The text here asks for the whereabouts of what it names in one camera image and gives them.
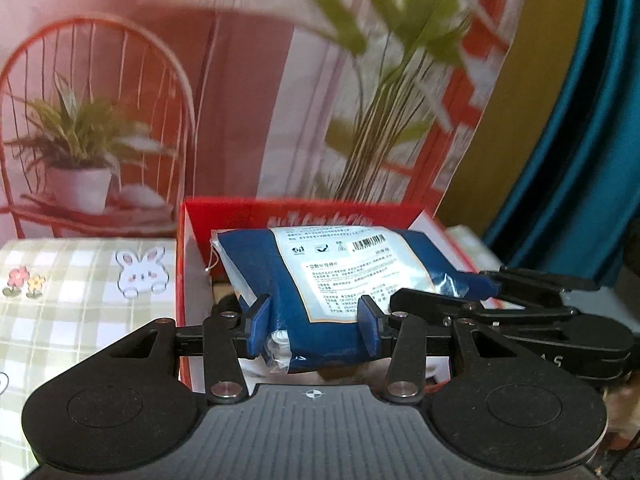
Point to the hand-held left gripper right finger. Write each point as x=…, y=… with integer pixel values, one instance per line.
x=370, y=327

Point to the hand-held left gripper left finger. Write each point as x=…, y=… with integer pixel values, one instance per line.
x=257, y=327

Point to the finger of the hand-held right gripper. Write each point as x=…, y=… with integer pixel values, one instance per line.
x=540, y=282
x=450, y=307

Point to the blue and white plastic packet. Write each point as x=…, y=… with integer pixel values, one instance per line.
x=340, y=270

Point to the red strawberry cardboard box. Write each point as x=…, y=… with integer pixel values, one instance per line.
x=200, y=240

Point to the teal curtain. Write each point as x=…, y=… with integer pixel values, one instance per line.
x=575, y=160

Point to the green checkered bunny tablecloth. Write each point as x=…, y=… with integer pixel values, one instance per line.
x=75, y=320

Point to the printed room scene wall cloth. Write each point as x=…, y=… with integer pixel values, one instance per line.
x=250, y=85

